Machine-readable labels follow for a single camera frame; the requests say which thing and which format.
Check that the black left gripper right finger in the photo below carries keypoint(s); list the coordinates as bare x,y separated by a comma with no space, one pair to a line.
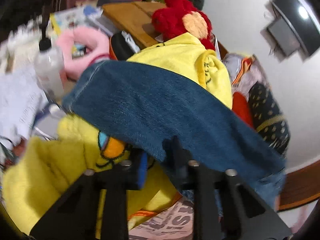
224,206

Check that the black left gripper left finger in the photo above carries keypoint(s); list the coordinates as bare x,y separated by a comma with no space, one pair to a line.
74,214

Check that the blue denim jacket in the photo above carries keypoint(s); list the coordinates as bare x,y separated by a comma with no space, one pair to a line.
146,106

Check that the printed newspaper bedspread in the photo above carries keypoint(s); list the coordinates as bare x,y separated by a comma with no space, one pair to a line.
174,223

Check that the yellow cartoon blanket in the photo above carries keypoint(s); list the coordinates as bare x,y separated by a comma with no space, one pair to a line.
48,168

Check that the navy patterned garment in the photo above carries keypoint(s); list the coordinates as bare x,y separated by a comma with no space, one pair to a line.
268,119

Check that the red garment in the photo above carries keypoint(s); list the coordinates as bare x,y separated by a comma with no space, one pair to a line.
241,109

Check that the white paper sheets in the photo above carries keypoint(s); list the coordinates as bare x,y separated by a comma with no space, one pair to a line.
21,100

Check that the clear plastic bottle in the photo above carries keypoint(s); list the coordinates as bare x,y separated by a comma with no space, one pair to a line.
50,69

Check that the red plush toy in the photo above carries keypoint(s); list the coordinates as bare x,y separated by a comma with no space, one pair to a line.
179,17

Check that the wooden board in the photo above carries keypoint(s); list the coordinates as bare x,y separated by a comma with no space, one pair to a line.
135,19

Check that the wall mounted television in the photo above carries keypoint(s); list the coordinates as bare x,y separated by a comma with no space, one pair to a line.
293,28

